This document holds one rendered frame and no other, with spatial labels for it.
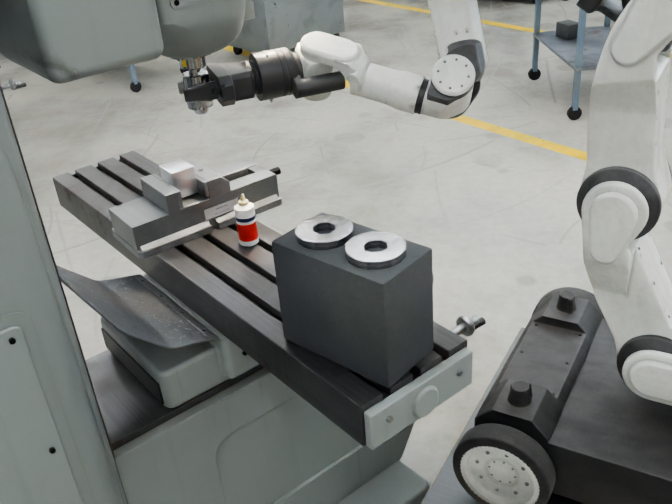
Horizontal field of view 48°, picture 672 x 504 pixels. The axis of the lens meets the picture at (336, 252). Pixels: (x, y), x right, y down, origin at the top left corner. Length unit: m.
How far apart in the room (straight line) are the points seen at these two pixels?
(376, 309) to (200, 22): 0.56
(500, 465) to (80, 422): 0.80
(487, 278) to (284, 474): 1.56
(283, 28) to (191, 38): 4.71
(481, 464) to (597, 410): 0.26
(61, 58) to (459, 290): 2.12
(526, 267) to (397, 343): 2.07
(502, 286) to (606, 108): 1.74
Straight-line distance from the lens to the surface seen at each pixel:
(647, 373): 1.57
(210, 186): 1.61
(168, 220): 1.59
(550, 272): 3.15
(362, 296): 1.09
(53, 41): 1.18
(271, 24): 5.94
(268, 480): 1.75
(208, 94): 1.41
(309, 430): 1.75
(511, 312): 2.90
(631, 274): 1.51
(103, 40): 1.21
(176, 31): 1.30
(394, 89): 1.42
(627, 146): 1.40
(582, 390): 1.70
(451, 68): 1.40
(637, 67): 1.33
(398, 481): 1.99
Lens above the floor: 1.66
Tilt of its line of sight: 30 degrees down
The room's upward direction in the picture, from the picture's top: 5 degrees counter-clockwise
